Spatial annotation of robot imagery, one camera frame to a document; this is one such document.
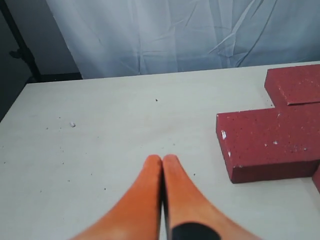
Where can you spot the red brick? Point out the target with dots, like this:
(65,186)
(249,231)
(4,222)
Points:
(295,85)
(316,178)
(271,143)

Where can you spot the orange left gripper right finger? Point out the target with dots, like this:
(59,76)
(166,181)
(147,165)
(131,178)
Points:
(189,215)

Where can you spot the pale backdrop curtain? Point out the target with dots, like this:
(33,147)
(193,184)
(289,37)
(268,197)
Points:
(114,38)

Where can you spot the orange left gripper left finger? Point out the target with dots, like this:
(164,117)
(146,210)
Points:
(137,215)

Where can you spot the black light stand pole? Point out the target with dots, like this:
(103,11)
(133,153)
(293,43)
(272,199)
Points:
(23,52)

